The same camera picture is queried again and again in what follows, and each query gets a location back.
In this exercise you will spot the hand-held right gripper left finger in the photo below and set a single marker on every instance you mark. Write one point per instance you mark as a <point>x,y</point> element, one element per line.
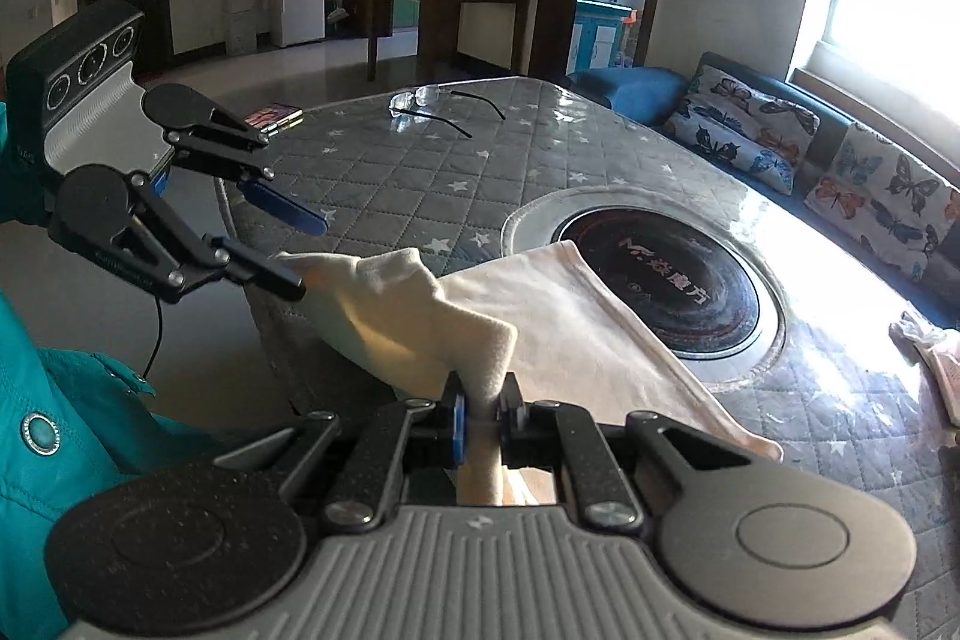
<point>454,428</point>

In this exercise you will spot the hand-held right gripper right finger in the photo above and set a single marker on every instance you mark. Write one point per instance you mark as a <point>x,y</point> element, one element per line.
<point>513,416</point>

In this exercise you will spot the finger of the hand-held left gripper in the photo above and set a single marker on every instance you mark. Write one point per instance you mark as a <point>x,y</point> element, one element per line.
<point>281,281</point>
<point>285,211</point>

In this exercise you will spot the cream cloth garment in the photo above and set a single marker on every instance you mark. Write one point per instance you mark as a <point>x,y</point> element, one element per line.
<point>540,317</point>

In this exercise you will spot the small colourful book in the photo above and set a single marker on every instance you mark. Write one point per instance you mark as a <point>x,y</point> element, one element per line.
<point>274,117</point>

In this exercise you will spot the clear eyeglasses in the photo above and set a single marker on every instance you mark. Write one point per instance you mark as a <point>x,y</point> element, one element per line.
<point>420,99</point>

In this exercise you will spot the black round induction cooktop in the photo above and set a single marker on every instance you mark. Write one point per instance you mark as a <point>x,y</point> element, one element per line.
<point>675,280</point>

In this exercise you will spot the dark wooden bar table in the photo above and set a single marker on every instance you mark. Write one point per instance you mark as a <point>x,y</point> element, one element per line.
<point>450,6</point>

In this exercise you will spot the person's teal jacket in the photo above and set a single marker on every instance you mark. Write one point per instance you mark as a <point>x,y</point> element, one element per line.
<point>67,460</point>

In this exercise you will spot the blue sofa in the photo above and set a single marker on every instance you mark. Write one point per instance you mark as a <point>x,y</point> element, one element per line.
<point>637,85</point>

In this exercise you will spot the blue cabinet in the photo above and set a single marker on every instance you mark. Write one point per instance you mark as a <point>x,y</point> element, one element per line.
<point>600,36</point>

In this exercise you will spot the butterfly print cushion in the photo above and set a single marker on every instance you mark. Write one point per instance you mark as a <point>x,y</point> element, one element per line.
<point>739,130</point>
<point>885,190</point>

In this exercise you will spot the white crumpled cloth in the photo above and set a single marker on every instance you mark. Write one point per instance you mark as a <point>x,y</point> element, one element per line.
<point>934,355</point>

